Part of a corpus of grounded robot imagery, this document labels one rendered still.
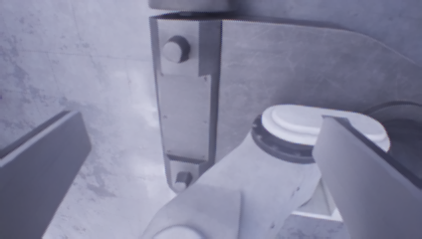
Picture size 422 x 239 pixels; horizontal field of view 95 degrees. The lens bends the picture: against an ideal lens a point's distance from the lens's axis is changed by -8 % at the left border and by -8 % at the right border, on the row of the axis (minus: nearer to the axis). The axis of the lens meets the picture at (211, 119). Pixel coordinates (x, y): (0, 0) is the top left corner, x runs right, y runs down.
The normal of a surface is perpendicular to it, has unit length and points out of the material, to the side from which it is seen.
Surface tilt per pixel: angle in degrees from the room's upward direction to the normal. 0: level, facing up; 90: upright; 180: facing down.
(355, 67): 0
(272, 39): 0
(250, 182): 90
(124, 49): 0
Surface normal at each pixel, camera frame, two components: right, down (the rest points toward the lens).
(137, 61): -0.20, 0.51
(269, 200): 0.03, -0.85
